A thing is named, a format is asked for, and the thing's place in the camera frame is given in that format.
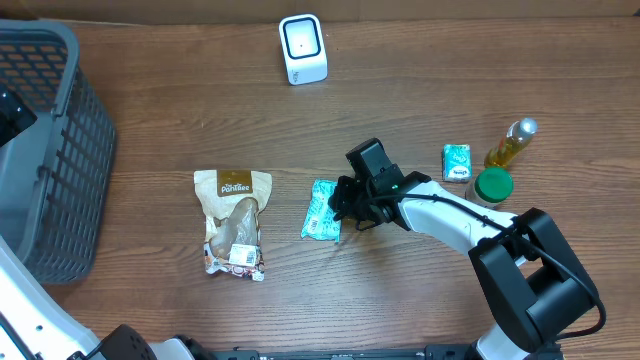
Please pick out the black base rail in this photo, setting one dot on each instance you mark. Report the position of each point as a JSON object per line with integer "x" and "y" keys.
{"x": 325, "y": 355}

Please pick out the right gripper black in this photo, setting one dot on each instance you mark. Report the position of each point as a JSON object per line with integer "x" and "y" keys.
{"x": 346, "y": 205}

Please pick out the grey plastic shopping basket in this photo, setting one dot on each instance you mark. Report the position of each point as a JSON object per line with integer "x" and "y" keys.
{"x": 58, "y": 146}

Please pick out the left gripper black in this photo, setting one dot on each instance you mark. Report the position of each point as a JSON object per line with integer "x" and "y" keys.
{"x": 12, "y": 118}

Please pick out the small teal white box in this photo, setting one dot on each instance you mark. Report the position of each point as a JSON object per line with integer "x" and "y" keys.
{"x": 456, "y": 163}

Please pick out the brown snack packet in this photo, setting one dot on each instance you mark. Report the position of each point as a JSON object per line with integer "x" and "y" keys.
{"x": 232, "y": 201}

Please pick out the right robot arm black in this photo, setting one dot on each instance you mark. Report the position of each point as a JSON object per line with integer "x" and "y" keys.
{"x": 537, "y": 290}

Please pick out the green lid jar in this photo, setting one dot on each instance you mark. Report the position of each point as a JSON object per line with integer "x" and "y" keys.
{"x": 490, "y": 188}

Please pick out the teal white pouch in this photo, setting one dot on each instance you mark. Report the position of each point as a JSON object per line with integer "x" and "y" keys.
{"x": 319, "y": 222}

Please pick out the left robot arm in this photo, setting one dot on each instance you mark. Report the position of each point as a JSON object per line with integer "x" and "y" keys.
{"x": 35, "y": 326}

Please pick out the yellow dish soap bottle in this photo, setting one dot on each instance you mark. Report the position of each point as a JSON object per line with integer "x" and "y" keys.
{"x": 518, "y": 136}

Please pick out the white barcode scanner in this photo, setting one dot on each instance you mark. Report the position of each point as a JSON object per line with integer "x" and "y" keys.
{"x": 303, "y": 49}

